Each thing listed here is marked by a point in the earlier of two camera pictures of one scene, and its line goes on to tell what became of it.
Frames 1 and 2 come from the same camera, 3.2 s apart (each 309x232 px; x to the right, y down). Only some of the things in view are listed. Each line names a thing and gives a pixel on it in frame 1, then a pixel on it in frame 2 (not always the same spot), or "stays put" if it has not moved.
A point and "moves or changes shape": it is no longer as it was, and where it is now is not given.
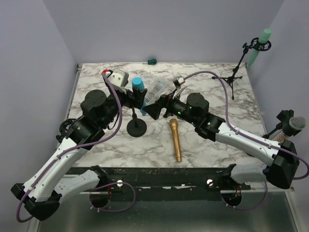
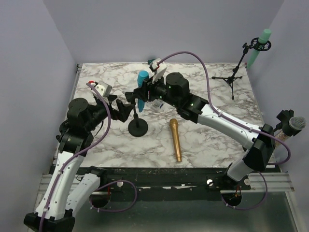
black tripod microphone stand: x=262 y=45 stays put
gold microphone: x=173 y=123 stays put
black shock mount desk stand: x=63 y=128 stays put
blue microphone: x=139 y=82 moves or changes shape
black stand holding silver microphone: x=285 y=116 stays put
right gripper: x=154 y=109 -> x=142 y=92
